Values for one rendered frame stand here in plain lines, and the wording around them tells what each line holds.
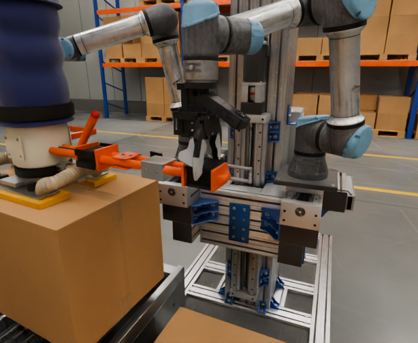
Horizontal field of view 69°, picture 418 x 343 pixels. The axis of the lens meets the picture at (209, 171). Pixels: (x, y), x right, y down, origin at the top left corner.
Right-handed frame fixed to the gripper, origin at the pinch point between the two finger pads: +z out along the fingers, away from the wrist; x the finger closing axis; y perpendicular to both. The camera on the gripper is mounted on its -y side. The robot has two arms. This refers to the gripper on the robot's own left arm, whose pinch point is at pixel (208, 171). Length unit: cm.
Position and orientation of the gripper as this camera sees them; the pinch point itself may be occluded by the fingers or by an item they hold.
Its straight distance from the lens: 71.4
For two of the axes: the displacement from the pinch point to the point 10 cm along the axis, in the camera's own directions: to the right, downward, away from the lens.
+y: -8.9, -1.4, 4.4
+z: 0.0, 9.5, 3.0
